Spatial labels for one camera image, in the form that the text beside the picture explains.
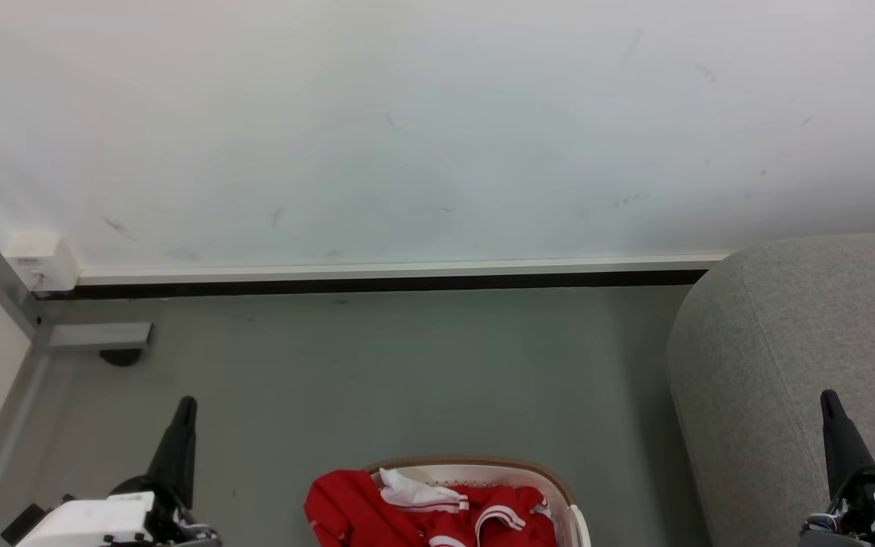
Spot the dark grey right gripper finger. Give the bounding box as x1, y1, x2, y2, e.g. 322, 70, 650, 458
820, 389, 875, 501

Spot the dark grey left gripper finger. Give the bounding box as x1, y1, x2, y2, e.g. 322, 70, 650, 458
146, 396, 198, 510

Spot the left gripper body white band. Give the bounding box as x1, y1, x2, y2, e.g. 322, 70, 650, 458
1, 474, 223, 547

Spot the red and white striped garment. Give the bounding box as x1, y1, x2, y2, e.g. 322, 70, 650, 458
304, 467, 558, 547

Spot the white basket with wooden rim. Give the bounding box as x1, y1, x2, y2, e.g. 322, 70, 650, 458
362, 456, 592, 547

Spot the grey fabric sofa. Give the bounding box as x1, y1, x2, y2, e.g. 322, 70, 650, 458
665, 232, 875, 547

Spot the white skirting strip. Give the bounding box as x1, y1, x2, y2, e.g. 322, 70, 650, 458
77, 254, 731, 286

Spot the grey metal foot bracket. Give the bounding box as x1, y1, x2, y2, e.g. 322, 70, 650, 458
36, 322, 153, 351

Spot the white wall socket box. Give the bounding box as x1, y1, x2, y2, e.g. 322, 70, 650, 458
5, 230, 81, 294

